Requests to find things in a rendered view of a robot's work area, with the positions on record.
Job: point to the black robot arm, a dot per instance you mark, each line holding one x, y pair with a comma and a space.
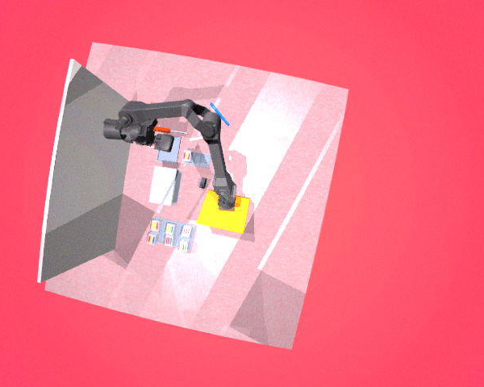
136, 117

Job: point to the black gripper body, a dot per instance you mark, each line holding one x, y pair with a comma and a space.
165, 141

